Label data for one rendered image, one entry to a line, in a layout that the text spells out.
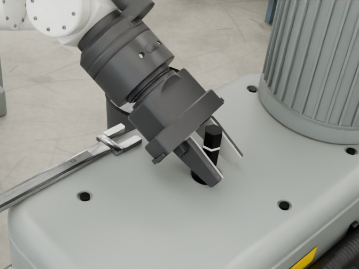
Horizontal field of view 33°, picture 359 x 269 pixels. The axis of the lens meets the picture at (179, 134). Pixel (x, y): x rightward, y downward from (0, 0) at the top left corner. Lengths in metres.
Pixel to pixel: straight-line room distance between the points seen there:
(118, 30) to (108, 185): 0.18
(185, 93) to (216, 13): 4.52
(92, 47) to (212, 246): 0.25
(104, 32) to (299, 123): 0.29
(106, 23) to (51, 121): 3.18
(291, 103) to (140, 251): 0.30
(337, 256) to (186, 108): 0.27
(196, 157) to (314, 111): 0.19
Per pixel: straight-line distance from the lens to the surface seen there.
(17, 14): 0.78
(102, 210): 0.68
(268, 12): 5.15
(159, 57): 0.68
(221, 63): 4.54
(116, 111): 2.97
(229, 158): 0.73
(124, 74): 0.68
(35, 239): 0.66
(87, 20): 0.69
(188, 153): 0.69
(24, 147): 3.68
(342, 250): 0.82
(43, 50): 4.53
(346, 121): 0.81
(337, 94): 0.79
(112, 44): 0.68
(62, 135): 3.75
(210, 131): 0.69
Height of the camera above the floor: 2.38
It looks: 39 degrees down
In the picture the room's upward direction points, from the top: 8 degrees clockwise
